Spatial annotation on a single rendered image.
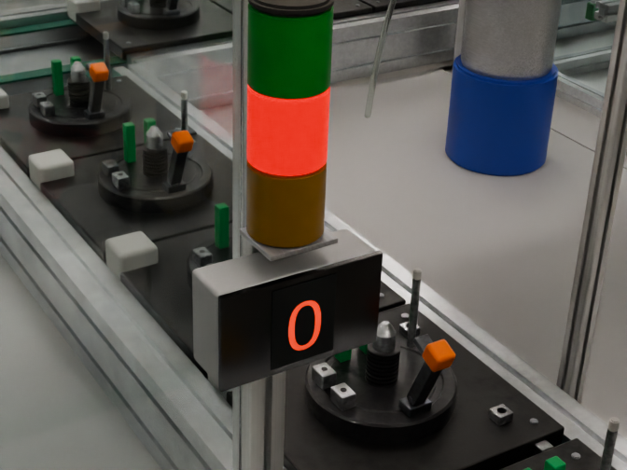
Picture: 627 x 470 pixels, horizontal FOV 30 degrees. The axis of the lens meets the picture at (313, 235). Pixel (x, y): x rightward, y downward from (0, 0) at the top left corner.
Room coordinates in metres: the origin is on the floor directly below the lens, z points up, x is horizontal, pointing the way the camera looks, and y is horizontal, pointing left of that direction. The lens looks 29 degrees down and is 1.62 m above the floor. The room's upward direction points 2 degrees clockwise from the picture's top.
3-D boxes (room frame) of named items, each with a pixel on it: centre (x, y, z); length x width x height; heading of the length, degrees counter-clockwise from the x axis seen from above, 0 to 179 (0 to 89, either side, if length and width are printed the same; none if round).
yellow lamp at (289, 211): (0.66, 0.02, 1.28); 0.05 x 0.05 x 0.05
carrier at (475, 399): (0.88, -0.07, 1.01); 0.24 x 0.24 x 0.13; 33
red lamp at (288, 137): (0.66, 0.02, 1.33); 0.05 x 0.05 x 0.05
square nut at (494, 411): (0.85, -0.18, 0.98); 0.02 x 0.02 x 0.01; 33
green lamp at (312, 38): (0.66, 0.02, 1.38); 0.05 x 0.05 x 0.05
